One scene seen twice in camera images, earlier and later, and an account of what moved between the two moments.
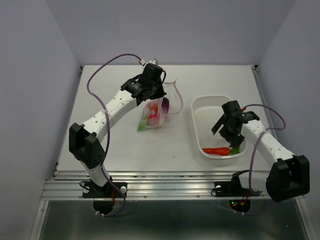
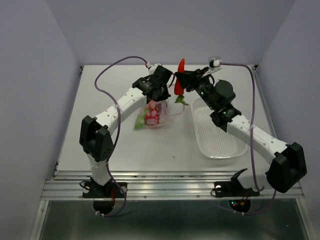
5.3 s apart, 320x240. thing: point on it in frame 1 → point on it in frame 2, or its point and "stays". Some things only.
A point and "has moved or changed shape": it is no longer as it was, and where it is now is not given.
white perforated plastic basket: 207,110 stays
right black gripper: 235,140 → 192,78
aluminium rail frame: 146,185 stays
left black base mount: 104,197 stays
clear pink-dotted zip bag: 157,111 has moved or changed shape
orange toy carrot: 218,151 → 179,90
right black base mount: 234,188 stays
